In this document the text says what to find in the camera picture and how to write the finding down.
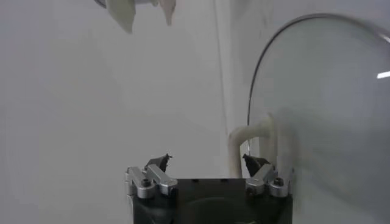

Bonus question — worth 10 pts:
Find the round glass pot lid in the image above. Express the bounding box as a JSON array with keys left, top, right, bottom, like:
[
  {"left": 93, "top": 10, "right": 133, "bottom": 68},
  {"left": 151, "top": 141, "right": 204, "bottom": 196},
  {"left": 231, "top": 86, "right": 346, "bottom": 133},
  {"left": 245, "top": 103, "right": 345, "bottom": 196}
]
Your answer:
[{"left": 227, "top": 13, "right": 390, "bottom": 224}]

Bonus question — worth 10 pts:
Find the white electric cooking pot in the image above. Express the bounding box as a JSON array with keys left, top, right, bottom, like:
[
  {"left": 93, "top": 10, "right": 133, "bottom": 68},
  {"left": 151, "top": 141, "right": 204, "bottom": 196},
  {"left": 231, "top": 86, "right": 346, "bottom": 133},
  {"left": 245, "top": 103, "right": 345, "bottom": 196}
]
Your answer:
[{"left": 94, "top": 0, "right": 177, "bottom": 34}]

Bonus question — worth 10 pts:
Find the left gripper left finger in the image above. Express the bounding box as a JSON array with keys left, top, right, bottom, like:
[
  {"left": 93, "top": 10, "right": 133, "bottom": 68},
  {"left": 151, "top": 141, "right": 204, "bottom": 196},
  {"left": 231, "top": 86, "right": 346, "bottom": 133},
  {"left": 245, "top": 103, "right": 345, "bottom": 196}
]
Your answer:
[{"left": 124, "top": 153, "right": 179, "bottom": 199}]

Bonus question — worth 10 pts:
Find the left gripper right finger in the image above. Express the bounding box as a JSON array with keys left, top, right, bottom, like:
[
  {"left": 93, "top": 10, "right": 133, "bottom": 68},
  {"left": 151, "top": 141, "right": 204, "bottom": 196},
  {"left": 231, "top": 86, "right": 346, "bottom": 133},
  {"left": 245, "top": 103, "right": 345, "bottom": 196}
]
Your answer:
[{"left": 242, "top": 153, "right": 294, "bottom": 198}]

